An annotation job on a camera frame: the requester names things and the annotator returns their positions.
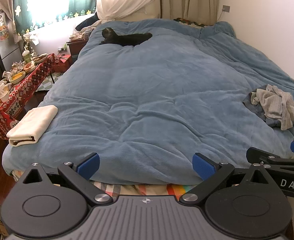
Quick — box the grey knit polo shirt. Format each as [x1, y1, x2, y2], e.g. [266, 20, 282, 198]
[250, 83, 294, 131]

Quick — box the colourful plaid bed sheet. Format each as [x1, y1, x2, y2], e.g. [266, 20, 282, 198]
[10, 169, 198, 201]

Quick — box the blue denim garment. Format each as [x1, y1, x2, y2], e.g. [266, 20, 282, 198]
[242, 84, 294, 129]

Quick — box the folded cream towel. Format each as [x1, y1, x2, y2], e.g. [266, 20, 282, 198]
[6, 105, 58, 147]

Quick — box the blue plush duvet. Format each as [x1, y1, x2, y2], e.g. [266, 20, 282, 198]
[2, 19, 294, 185]

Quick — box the red patterned tablecloth table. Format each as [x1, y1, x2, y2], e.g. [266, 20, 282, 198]
[0, 54, 55, 140]

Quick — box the red gift box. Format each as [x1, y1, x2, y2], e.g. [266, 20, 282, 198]
[52, 54, 72, 73]

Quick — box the dark wooden nightstand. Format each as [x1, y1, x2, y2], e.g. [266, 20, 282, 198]
[67, 39, 88, 63]

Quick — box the green drink cup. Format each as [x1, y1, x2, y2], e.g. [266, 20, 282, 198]
[22, 50, 31, 63]

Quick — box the silver refrigerator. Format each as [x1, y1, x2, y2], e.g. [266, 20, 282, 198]
[0, 12, 22, 71]

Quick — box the black cat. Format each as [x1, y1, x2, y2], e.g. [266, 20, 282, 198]
[100, 27, 152, 47]

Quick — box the beige drape curtain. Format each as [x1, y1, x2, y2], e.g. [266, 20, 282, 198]
[160, 0, 219, 25]

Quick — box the green window curtain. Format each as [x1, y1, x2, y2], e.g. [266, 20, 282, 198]
[13, 0, 96, 35]

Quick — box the grey wall socket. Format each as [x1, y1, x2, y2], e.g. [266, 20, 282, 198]
[222, 5, 230, 12]

